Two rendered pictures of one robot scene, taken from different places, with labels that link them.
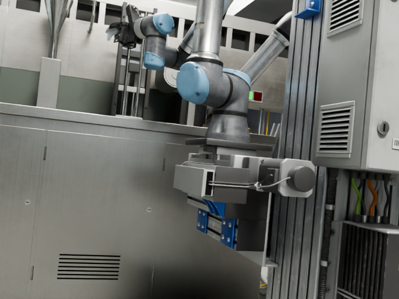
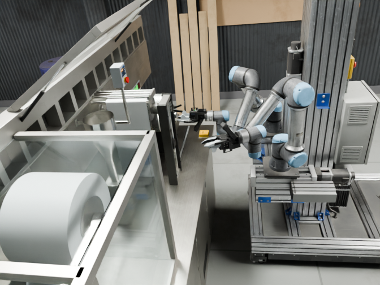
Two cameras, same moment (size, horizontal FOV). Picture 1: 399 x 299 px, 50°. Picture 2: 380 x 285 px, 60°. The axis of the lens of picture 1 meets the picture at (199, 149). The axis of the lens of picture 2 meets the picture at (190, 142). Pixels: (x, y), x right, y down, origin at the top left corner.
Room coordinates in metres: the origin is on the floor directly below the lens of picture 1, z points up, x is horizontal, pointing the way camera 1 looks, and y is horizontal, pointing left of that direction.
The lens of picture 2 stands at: (1.08, 1.74, 2.18)
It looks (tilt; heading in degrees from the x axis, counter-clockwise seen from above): 32 degrees down; 299
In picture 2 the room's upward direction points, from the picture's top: 6 degrees counter-clockwise
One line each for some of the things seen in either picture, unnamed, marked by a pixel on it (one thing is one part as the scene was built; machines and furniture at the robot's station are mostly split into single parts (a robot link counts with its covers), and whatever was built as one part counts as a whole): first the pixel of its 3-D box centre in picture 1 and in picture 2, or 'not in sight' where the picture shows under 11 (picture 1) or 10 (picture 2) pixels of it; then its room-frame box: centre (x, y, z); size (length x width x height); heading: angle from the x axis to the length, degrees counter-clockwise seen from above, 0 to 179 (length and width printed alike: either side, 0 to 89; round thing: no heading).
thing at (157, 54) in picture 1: (158, 54); (253, 146); (1.52, 0.18, 1.11); 0.11 x 0.08 x 0.11; 134
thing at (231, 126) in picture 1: (228, 127); (280, 159); (1.41, -0.09, 0.87); 0.15 x 0.15 x 0.10
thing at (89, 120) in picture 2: not in sight; (99, 122); (2.07, 0.76, 1.50); 0.14 x 0.14 x 0.06
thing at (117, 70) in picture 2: not in sight; (120, 75); (2.05, 0.57, 1.66); 0.07 x 0.07 x 0.10; 17
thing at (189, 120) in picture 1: (192, 99); not in sight; (2.13, 0.06, 1.05); 0.06 x 0.05 x 0.31; 17
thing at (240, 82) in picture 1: (230, 92); (281, 145); (1.41, -0.08, 0.98); 0.13 x 0.12 x 0.14; 134
